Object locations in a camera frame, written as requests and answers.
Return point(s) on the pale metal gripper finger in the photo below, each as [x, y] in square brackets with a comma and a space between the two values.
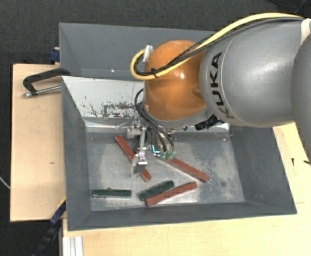
[142, 161]
[134, 167]

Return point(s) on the red-brown flat block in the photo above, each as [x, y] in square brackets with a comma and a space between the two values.
[190, 169]
[171, 194]
[124, 146]

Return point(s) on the dark green flat block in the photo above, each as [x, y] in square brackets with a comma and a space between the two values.
[156, 189]
[112, 193]

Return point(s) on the grey metal bin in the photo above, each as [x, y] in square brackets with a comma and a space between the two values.
[224, 175]

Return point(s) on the pale wood flat board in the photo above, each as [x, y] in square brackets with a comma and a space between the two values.
[35, 148]

